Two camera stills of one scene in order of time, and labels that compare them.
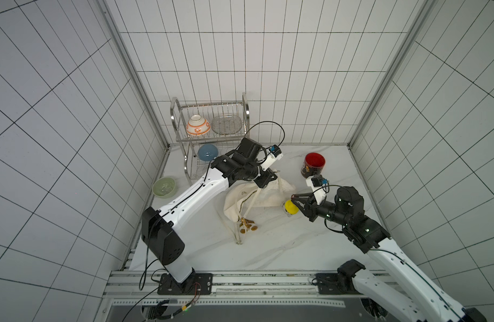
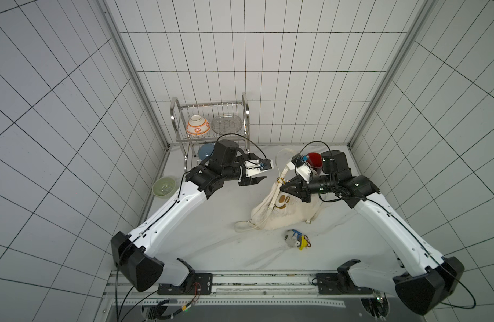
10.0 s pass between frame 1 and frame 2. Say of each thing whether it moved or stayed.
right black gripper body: moved
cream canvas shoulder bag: moved
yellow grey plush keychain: moved
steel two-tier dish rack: stayed
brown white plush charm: moved
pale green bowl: stayed
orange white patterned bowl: stayed
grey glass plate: stayed
